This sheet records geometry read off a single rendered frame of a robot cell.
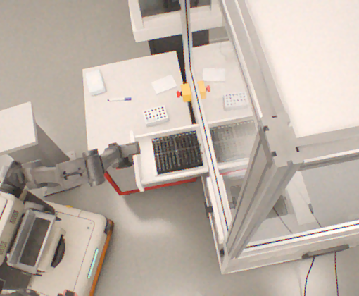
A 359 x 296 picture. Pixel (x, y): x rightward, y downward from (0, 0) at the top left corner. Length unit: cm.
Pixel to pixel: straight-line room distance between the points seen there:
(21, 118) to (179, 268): 139
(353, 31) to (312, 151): 26
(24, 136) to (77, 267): 85
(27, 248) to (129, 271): 106
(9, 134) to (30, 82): 126
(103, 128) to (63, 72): 142
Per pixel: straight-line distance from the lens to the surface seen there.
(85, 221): 234
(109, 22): 355
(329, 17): 69
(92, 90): 208
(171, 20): 213
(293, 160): 49
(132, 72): 214
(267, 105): 53
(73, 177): 107
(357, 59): 65
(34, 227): 159
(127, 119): 197
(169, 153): 168
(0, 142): 219
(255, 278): 246
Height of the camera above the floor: 243
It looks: 66 degrees down
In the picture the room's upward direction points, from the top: 11 degrees counter-clockwise
